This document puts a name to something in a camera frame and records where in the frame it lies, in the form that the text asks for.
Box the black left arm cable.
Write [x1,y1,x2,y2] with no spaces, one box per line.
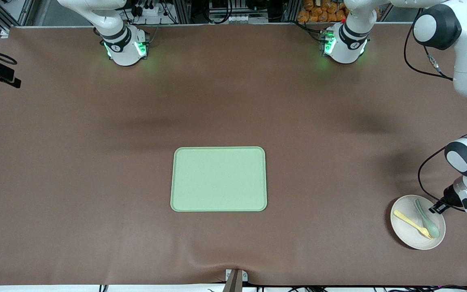
[404,11,467,212]

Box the white terminal block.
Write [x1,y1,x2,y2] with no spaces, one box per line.
[208,14,269,24]

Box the brown table mat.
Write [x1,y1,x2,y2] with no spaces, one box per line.
[0,22,467,287]

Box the pale green plastic spoon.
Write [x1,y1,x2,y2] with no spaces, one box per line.
[414,199,440,239]

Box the white power strip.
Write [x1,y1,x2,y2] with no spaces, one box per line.
[130,3,165,17]

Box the light green rectangular tray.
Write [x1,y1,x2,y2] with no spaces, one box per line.
[170,146,268,212]

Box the orange packaged goods pile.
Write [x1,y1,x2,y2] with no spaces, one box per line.
[297,0,349,23]

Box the metal table clamp bracket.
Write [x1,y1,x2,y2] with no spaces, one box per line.
[222,268,248,292]

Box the round beige plate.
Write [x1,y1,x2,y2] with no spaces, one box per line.
[390,195,446,250]

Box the yellow plastic fork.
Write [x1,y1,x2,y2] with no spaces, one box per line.
[394,210,432,240]

